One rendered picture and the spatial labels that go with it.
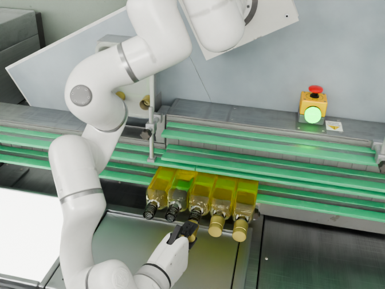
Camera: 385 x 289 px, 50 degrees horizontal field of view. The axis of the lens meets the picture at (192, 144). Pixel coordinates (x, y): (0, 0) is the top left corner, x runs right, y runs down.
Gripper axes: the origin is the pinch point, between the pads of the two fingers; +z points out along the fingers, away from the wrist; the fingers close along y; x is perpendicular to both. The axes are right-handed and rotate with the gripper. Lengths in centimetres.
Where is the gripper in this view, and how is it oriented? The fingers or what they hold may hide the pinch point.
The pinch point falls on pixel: (188, 234)
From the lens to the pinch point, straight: 100.7
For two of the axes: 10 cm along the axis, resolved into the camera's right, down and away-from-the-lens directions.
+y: 0.4, -8.6, -5.0
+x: -8.9, -2.6, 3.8
